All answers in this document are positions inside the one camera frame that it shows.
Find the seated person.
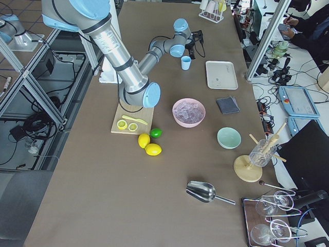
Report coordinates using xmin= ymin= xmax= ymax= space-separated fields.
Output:
xmin=282 ymin=5 xmax=328 ymax=72

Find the cream rabbit serving tray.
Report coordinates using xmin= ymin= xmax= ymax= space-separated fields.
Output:
xmin=205 ymin=61 xmax=238 ymax=90

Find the blue teach pendant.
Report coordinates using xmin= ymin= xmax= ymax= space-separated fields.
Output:
xmin=287 ymin=116 xmax=312 ymax=137
xmin=278 ymin=86 xmax=320 ymax=118

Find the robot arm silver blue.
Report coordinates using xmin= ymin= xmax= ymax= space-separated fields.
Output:
xmin=42 ymin=0 xmax=192 ymax=108

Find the yellow plastic knife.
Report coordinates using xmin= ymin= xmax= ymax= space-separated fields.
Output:
xmin=122 ymin=115 xmax=148 ymax=125

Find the white cup rack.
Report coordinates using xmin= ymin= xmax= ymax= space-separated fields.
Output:
xmin=198 ymin=0 xmax=227 ymax=24

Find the blue plastic cup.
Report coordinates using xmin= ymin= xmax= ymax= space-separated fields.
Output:
xmin=181 ymin=56 xmax=192 ymax=70

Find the pink bowl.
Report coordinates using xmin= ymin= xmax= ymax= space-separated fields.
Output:
xmin=172 ymin=98 xmax=206 ymax=128

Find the yellow lemon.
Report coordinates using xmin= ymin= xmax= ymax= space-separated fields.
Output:
xmin=138 ymin=133 xmax=151 ymax=149
xmin=145 ymin=143 xmax=162 ymax=156

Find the wine glass rack tray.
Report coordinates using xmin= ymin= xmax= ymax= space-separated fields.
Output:
xmin=242 ymin=189 xmax=308 ymax=246

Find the lemon slice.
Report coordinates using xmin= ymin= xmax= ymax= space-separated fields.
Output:
xmin=128 ymin=122 xmax=138 ymax=132
xmin=117 ymin=119 xmax=128 ymax=130

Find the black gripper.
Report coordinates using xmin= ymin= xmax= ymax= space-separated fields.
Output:
xmin=185 ymin=41 xmax=195 ymax=59

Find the clear glass on stand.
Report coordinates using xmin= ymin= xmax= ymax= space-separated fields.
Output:
xmin=249 ymin=139 xmax=277 ymax=167

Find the aluminium frame post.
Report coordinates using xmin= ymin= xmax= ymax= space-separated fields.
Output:
xmin=245 ymin=0 xmax=291 ymax=83

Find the metal ice scoop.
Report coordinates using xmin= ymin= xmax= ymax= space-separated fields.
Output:
xmin=186 ymin=181 xmax=236 ymax=205

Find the clear ice cubes pile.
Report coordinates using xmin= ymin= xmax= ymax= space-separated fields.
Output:
xmin=173 ymin=100 xmax=205 ymax=124

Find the green bowl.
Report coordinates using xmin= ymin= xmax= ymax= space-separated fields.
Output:
xmin=217 ymin=127 xmax=242 ymax=149

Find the grey folded cloth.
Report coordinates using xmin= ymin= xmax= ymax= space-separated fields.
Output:
xmin=216 ymin=96 xmax=240 ymax=114

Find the wooden cutting board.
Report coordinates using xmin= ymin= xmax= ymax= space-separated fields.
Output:
xmin=111 ymin=100 xmax=154 ymax=135

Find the wooden cup tree stand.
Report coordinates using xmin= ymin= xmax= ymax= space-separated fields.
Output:
xmin=233 ymin=122 xmax=286 ymax=182

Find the green lime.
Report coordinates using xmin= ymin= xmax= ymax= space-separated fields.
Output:
xmin=150 ymin=128 xmax=162 ymax=138

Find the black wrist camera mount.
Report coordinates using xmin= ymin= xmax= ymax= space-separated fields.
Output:
xmin=191 ymin=30 xmax=206 ymax=58

